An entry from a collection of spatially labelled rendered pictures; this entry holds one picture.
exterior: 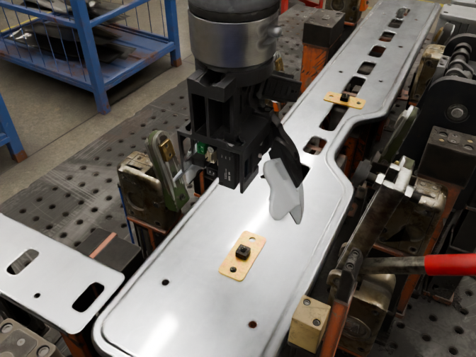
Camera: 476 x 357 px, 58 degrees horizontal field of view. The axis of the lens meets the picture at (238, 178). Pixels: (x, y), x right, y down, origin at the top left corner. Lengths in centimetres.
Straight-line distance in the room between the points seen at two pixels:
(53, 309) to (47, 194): 66
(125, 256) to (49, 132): 216
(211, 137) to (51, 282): 34
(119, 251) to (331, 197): 34
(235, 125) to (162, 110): 110
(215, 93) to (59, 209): 87
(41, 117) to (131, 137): 163
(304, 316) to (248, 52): 28
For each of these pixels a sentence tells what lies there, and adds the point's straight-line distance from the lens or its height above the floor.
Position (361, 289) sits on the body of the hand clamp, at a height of 105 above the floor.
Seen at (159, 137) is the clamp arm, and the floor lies 111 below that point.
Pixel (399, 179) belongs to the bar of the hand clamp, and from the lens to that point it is 43.
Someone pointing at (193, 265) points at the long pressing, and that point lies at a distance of 61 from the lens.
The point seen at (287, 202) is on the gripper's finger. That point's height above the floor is 116.
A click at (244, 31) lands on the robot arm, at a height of 135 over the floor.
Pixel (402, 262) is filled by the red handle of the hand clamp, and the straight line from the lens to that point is 51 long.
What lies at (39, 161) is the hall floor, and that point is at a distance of 257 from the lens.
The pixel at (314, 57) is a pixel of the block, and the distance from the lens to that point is 128.
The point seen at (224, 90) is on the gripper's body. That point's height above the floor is 131.
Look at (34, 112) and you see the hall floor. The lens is 301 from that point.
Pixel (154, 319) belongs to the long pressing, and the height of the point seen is 100.
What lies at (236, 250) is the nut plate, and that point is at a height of 101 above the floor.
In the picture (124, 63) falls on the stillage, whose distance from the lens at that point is 304.
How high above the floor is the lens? 148
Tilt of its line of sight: 42 degrees down
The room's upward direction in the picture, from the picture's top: straight up
